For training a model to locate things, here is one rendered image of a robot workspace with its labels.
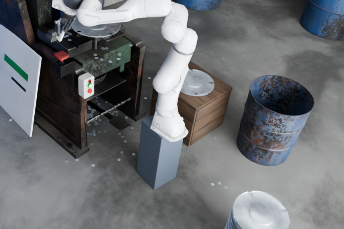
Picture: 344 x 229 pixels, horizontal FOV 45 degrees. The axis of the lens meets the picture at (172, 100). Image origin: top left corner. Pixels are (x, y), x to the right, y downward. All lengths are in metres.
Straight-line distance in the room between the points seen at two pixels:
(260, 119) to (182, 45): 0.92
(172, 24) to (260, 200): 1.02
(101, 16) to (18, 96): 1.20
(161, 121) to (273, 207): 0.73
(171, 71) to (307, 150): 1.46
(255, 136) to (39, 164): 1.39
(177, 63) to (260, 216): 0.87
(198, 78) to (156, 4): 1.11
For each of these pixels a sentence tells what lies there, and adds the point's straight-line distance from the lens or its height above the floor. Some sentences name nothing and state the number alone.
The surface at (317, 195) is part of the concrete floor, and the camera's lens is 2.89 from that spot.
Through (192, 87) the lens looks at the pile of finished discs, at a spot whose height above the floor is 0.36.
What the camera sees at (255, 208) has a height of 0.36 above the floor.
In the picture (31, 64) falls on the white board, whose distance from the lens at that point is 2.69.
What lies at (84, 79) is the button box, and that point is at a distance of 2.33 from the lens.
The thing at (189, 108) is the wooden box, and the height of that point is 0.31.
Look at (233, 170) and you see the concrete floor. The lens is 2.81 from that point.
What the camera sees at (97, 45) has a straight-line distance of 2.52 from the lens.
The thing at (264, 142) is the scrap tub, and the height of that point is 0.21.
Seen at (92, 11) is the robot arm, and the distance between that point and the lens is 1.90.
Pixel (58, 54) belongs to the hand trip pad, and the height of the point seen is 0.76.
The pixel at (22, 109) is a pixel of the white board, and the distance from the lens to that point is 2.91.
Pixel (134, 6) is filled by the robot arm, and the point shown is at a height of 1.18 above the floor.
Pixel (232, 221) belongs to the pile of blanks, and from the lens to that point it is 2.16.
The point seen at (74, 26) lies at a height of 0.78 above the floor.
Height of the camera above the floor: 2.03
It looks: 39 degrees down
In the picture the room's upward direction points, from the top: 9 degrees clockwise
